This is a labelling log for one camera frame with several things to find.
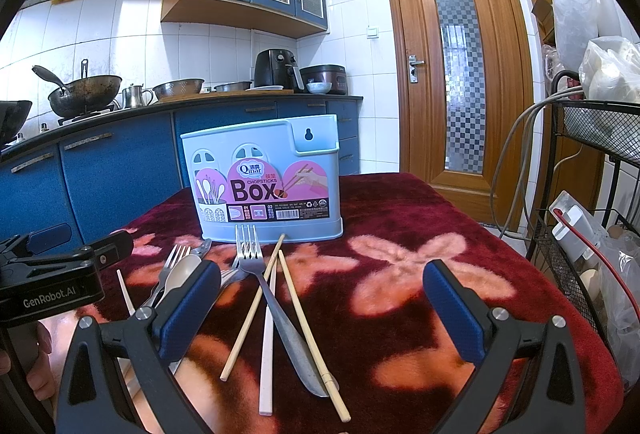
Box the thin beige chopstick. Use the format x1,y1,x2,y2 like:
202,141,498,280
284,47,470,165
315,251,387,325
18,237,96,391
116,269,136,316

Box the red floral table cloth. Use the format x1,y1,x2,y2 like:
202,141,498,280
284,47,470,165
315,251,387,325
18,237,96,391
39,171,625,434

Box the white plastic chopstick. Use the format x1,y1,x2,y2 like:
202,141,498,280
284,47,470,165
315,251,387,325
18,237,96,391
258,259,278,417

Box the steel table knife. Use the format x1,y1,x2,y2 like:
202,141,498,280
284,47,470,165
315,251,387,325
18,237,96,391
191,240,213,259

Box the person's left hand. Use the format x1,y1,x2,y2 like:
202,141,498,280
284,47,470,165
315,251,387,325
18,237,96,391
12,321,55,402

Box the black wok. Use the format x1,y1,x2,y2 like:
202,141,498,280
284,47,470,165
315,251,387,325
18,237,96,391
32,59,122,119

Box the black air fryer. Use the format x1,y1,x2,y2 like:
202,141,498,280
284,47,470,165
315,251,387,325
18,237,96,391
254,49,305,92

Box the black wire rack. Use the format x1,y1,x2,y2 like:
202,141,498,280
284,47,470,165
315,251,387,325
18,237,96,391
524,68,640,355

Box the light blue chopsticks box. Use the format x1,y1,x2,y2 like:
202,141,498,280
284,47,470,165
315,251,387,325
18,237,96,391
181,114,343,243

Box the white power strip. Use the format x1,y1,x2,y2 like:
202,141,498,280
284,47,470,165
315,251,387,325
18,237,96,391
549,190,608,268

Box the white plastic spoon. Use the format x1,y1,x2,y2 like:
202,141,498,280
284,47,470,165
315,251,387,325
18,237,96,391
160,254,202,302

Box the wooden door with glass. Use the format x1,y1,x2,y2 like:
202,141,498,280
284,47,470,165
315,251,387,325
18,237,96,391
390,0,533,230

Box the small steel fork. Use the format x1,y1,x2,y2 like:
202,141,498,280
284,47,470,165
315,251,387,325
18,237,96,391
142,244,191,307

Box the grey hoses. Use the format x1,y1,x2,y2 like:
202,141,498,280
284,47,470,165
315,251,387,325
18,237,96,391
488,84,586,242

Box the dark rice cooker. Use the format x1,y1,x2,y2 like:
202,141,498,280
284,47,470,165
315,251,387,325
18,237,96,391
300,64,348,94

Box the small white bowl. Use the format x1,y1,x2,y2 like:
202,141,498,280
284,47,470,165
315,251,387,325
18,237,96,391
306,82,332,94

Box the white plastic bag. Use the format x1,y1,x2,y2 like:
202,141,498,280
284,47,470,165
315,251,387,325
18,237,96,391
552,0,599,71

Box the wooden chopstick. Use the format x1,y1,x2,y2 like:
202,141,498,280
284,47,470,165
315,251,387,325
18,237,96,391
220,233,285,381
279,251,352,423

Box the small steel bowl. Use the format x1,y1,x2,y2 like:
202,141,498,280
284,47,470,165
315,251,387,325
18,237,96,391
214,80,252,92

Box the blue base cabinets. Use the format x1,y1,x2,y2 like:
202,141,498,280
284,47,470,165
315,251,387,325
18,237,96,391
1,92,361,252

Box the steel colander bowl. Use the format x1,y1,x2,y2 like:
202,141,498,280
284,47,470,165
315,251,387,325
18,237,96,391
152,78,204,101

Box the steel pitcher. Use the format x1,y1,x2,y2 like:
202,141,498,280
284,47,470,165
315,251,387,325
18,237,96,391
122,84,154,109

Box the steel fork with long handle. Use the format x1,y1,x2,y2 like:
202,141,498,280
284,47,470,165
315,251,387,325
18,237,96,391
234,225,329,398

